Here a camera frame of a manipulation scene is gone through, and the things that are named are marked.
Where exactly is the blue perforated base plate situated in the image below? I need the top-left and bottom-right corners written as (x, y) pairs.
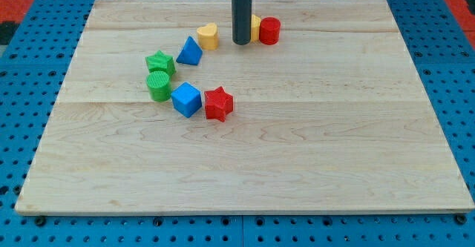
top-left (1, 0), bottom-right (474, 246)

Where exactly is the blue triangle block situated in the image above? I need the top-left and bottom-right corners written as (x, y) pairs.
top-left (176, 36), bottom-right (203, 65)

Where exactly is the green cylinder block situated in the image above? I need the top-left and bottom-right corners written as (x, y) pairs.
top-left (146, 71), bottom-right (171, 102)

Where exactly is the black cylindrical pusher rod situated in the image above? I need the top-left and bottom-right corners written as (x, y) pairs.
top-left (232, 0), bottom-right (252, 45)

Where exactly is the light wooden board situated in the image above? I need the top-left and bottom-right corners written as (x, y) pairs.
top-left (16, 0), bottom-right (474, 216)

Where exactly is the yellow heart block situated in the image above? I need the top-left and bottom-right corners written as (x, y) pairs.
top-left (197, 22), bottom-right (219, 50)

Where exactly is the blue cube block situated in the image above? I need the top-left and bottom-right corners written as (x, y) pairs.
top-left (171, 82), bottom-right (202, 118)

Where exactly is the green star block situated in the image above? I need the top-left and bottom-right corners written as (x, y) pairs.
top-left (145, 50), bottom-right (176, 76)

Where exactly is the red star block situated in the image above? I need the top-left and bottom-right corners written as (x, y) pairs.
top-left (204, 86), bottom-right (234, 122)

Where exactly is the yellow block behind rod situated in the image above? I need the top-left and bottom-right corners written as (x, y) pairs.
top-left (250, 14), bottom-right (261, 42)

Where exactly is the red cylinder block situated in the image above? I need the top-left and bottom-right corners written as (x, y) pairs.
top-left (259, 16), bottom-right (281, 45)

